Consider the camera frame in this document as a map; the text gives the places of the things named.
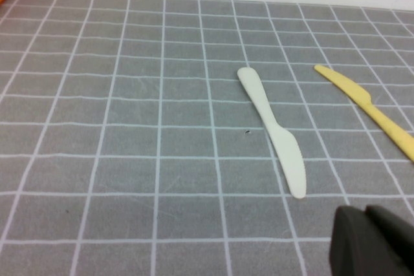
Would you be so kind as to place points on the yellow plastic knife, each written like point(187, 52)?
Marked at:
point(352, 90)

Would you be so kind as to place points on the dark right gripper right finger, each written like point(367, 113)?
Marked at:
point(398, 234)

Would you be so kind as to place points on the white plastic knife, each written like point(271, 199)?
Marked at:
point(288, 153)

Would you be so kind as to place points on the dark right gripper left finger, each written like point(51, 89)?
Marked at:
point(352, 247)

